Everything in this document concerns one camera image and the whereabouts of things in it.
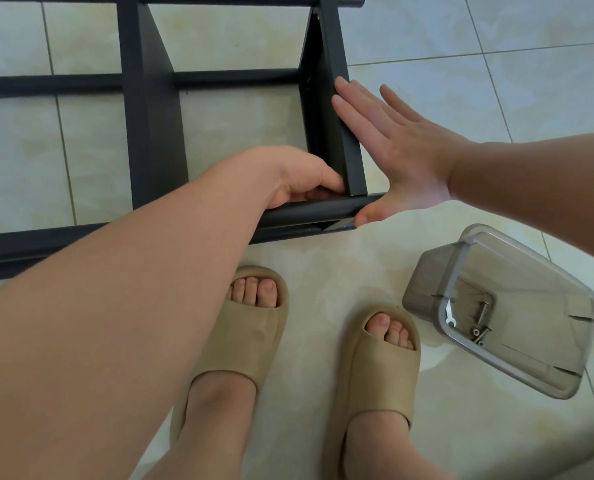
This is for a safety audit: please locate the person's left hand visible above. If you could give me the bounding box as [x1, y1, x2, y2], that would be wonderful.
[262, 146, 348, 211]

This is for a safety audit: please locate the person's right hand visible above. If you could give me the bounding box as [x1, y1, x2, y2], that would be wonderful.
[332, 77, 471, 229]

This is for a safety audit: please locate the dark grey metal rack frame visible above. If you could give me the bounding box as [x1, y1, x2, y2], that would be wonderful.
[0, 0, 389, 283]

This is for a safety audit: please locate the person's right forearm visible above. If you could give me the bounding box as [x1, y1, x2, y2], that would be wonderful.
[447, 131, 594, 271]

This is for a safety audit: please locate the person's left forearm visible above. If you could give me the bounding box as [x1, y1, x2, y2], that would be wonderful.
[0, 150, 278, 480]

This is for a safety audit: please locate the small flat metal wrench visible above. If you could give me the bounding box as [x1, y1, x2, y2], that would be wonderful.
[439, 299, 459, 329]

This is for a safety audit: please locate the long metal bolt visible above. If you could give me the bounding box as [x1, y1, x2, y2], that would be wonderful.
[476, 290, 493, 329]

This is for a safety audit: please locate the beige right slipper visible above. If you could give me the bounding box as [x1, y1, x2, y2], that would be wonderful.
[322, 303, 422, 480]

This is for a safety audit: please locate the beige slipper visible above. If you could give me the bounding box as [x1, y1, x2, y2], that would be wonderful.
[169, 265, 291, 446]
[322, 303, 422, 480]

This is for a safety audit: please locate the beige left slipper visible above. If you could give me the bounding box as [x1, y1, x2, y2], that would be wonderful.
[169, 265, 291, 446]

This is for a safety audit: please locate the clear grey plastic container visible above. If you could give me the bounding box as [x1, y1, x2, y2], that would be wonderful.
[401, 223, 594, 401]

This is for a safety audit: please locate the person's right foot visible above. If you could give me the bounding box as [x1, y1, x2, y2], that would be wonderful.
[343, 313, 460, 480]

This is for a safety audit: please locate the person's foot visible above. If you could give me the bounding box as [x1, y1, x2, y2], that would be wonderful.
[147, 276, 279, 480]
[343, 313, 460, 480]

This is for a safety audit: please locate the person's left foot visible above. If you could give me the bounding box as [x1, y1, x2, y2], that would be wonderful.
[147, 276, 279, 480]

